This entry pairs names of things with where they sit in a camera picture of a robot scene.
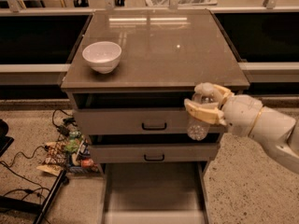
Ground white ceramic bowl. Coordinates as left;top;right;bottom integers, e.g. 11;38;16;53
82;41;122;74

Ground bottom grey drawer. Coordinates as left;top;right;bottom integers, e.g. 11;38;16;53
99;162;211;224

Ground black stand leg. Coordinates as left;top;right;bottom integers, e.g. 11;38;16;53
0;170;68;224

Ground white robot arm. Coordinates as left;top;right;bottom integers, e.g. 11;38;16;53
184;83;299;174

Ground grey drawer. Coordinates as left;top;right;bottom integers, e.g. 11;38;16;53
99;162;211;224
89;143;220;163
72;106;239;136

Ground grey drawer cabinet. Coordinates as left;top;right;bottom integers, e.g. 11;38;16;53
60;8;251;175

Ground black floor cables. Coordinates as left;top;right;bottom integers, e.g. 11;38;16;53
0;108;76;224

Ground middle grey drawer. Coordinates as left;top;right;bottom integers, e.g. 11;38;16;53
89;143;220;163

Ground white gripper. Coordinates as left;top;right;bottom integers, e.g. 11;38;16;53
184;82;263;136

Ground pile of snack packages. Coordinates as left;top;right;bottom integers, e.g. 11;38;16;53
37;131;100;175

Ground top grey drawer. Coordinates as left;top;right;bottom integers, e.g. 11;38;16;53
72;106;239;136

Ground black power adapter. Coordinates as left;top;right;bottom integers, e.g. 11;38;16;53
57;125;70;136

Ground clear plastic water bottle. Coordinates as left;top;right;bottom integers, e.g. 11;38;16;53
187;83;218;141

